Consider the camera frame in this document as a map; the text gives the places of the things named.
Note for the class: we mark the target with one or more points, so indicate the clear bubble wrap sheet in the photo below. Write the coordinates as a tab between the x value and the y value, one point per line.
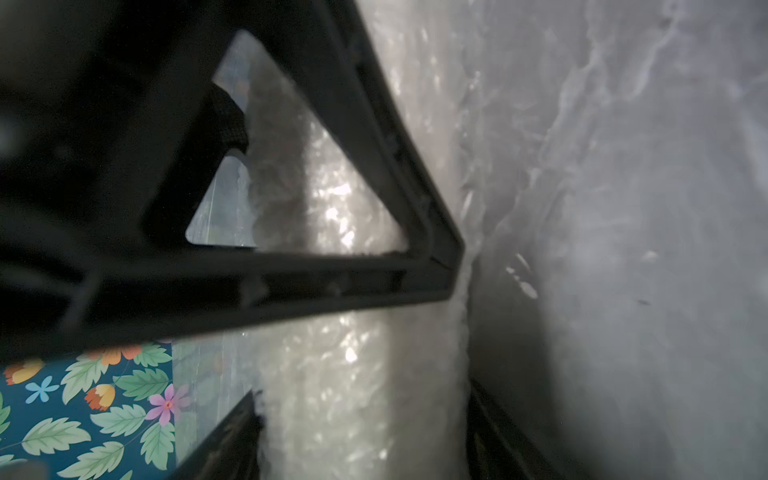
374	394

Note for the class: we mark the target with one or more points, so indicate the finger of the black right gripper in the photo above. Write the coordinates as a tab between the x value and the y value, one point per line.
96	100
218	129

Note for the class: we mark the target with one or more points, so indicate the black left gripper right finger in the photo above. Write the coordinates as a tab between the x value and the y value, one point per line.
496	448

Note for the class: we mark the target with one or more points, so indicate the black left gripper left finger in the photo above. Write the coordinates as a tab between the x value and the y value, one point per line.
231	450

